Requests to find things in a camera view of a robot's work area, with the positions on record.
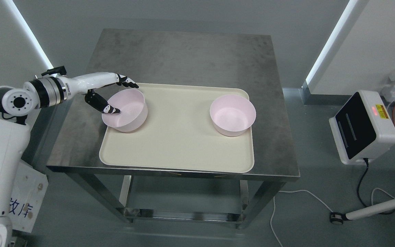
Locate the pink bowl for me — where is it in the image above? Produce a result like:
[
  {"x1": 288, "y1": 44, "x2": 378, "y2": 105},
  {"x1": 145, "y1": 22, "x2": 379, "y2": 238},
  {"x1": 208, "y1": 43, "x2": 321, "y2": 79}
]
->
[
  {"x1": 210, "y1": 94, "x2": 256, "y2": 137},
  {"x1": 101, "y1": 89, "x2": 148, "y2": 132}
]

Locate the white black box device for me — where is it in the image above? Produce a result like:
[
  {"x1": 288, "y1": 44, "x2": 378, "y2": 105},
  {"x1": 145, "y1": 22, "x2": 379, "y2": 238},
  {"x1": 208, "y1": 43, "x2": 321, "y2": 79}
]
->
[{"x1": 329, "y1": 90, "x2": 395, "y2": 165}]

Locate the black power cable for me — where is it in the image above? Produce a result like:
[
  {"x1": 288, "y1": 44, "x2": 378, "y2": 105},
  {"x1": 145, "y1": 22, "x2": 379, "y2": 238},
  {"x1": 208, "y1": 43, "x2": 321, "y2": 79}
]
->
[{"x1": 356, "y1": 158, "x2": 395, "y2": 214}]

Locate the white floor cable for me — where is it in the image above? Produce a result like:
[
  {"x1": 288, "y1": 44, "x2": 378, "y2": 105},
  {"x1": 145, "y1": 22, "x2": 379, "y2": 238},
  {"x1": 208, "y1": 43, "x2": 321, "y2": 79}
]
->
[{"x1": 270, "y1": 189, "x2": 333, "y2": 247}]

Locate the cream plastic tray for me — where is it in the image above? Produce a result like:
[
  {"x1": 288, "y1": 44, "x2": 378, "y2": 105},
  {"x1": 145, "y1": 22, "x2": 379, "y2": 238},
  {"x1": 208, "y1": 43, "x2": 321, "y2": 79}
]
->
[{"x1": 99, "y1": 83, "x2": 254, "y2": 174}]

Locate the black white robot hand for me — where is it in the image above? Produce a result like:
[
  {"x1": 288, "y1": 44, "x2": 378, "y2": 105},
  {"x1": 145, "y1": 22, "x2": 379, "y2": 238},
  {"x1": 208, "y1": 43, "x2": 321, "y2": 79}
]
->
[{"x1": 60, "y1": 72, "x2": 139, "y2": 114}]

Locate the white stand leg with caster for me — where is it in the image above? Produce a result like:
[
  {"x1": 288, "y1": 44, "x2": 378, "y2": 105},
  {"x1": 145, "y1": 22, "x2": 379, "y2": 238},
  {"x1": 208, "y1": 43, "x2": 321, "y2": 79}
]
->
[{"x1": 329, "y1": 199, "x2": 395, "y2": 225}]

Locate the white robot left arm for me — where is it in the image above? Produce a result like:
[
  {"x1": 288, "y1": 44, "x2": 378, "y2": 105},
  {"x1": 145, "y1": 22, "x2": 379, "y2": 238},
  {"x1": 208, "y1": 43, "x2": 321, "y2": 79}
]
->
[{"x1": 0, "y1": 66, "x2": 69, "y2": 247}]

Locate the stainless steel table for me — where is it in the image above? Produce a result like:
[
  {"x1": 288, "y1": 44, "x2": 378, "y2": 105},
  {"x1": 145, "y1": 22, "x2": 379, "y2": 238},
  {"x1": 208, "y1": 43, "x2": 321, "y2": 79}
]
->
[{"x1": 47, "y1": 29, "x2": 300, "y2": 229}]

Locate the white wall socket plug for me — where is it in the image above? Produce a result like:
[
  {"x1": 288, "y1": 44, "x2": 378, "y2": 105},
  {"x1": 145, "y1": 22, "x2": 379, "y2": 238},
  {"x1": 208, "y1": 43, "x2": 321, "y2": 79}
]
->
[{"x1": 381, "y1": 69, "x2": 395, "y2": 103}]

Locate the white sign with blue text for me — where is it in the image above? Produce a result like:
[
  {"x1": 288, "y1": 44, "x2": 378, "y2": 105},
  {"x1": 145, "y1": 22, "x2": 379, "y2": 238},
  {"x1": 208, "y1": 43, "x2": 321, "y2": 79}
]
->
[{"x1": 9, "y1": 161, "x2": 49, "y2": 233}]

